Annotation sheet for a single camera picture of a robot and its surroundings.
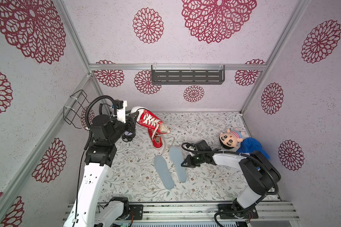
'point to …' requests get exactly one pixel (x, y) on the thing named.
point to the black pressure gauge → (128, 136)
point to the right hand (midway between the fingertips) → (181, 164)
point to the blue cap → (249, 144)
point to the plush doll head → (228, 140)
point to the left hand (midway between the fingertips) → (135, 113)
